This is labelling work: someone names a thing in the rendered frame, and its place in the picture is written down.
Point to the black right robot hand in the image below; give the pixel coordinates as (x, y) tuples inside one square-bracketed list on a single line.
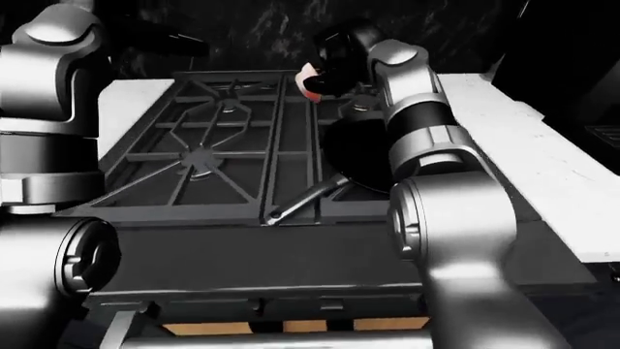
[(346, 54)]

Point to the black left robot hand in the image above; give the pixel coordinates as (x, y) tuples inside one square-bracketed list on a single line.
[(169, 40)]

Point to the pink white scallop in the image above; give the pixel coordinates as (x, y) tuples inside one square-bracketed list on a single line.
[(304, 78)]

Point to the black frying pan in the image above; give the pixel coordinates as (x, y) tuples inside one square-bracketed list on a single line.
[(356, 156)]

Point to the round gas burner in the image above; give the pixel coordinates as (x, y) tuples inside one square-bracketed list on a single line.
[(361, 106), (202, 173), (227, 106)]

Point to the wide black cast-iron grate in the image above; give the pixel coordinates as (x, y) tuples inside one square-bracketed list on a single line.
[(194, 145)]

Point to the dark steel gas stove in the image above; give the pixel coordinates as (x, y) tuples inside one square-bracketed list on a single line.
[(242, 251)]

